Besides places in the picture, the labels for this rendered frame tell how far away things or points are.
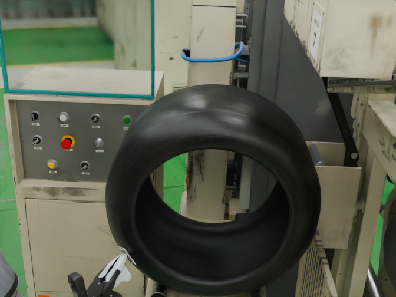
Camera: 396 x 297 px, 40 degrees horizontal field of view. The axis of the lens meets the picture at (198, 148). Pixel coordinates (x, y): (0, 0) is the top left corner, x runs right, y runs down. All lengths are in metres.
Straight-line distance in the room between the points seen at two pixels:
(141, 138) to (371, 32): 0.62
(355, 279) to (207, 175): 0.62
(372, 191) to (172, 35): 3.26
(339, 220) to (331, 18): 0.94
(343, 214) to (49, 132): 1.12
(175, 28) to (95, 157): 2.77
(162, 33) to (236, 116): 3.46
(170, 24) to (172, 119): 3.44
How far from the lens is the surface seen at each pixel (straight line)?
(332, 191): 1.74
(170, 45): 4.78
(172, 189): 4.00
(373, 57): 1.02
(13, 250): 3.46
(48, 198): 2.22
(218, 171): 1.75
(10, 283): 1.11
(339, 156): 1.90
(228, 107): 1.33
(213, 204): 1.81
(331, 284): 1.53
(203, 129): 1.29
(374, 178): 1.77
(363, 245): 1.89
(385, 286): 2.32
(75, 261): 2.34
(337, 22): 0.99
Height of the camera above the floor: 1.91
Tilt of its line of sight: 24 degrees down
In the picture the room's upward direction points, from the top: 2 degrees clockwise
